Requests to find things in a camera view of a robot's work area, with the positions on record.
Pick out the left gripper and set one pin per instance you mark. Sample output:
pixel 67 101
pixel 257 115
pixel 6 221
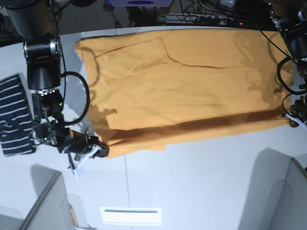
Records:
pixel 297 115

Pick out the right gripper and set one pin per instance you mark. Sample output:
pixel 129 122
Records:
pixel 51 129

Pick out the yellow T-shirt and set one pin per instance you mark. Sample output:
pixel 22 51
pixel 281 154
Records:
pixel 164 87

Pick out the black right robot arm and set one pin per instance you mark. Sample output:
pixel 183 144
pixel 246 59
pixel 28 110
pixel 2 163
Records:
pixel 43 53

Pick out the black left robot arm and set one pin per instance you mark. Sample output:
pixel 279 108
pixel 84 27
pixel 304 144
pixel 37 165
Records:
pixel 290 19

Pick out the navy white striped cloth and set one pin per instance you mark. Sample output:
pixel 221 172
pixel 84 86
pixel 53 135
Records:
pixel 16 124

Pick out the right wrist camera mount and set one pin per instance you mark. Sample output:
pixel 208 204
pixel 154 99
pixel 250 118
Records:
pixel 75 169

